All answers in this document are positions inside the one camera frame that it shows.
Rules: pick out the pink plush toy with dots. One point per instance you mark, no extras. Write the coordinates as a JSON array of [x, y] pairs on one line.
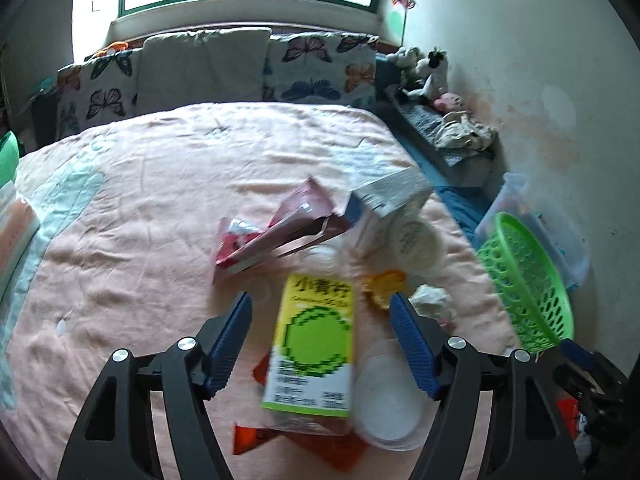
[[447, 101]]

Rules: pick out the grey plush toy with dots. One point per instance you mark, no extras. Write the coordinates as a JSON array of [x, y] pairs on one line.
[[407, 57]]

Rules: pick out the crumpled white tissue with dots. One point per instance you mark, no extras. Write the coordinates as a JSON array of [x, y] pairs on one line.
[[432, 302]]

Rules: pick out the blue mat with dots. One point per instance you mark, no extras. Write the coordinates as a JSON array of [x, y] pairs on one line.
[[460, 205]]

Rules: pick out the yellow green drink carton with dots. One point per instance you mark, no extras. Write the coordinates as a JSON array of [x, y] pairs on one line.
[[311, 340]]

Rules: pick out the grey white milk carton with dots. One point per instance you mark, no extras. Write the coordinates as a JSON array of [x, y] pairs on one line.
[[385, 200]]

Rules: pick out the clear plastic cup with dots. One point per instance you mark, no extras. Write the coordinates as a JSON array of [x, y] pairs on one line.
[[320, 257]]

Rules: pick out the crumpled patterned cloth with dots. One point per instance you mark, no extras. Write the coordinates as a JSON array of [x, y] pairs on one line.
[[462, 132]]

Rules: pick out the black white cow plush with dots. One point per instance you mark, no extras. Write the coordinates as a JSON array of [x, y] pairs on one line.
[[432, 72]]

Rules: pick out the butterfly print pillow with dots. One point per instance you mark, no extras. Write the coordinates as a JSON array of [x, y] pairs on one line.
[[320, 67], [97, 90]]

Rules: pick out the grey pillow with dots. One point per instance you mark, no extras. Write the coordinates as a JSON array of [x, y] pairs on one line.
[[200, 70]]

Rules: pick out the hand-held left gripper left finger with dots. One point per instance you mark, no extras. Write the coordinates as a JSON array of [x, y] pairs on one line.
[[230, 340]]

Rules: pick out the pink blanket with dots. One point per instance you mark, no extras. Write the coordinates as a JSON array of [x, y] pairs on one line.
[[150, 210]]

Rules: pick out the orange red wrapper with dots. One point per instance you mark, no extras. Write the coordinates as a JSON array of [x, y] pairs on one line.
[[300, 452]]

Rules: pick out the orange item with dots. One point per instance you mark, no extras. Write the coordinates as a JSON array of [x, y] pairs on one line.
[[115, 46]]

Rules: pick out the clear plastic storage bin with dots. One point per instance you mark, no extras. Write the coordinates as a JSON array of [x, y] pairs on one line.
[[520, 200]]

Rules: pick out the green plastic basket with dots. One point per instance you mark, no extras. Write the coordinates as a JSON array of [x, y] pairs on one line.
[[525, 285]]

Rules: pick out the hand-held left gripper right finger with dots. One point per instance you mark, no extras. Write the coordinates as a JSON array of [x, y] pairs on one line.
[[410, 345]]

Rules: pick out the grey patterned cushion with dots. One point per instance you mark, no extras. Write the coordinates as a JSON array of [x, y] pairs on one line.
[[425, 120]]

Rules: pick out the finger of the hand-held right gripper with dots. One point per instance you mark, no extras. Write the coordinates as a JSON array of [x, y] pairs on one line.
[[577, 351]]

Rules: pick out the pink red snack packet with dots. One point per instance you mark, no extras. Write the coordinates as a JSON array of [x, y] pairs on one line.
[[280, 232]]

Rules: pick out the green plastic item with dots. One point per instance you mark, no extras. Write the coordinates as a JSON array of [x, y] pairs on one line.
[[7, 157]]

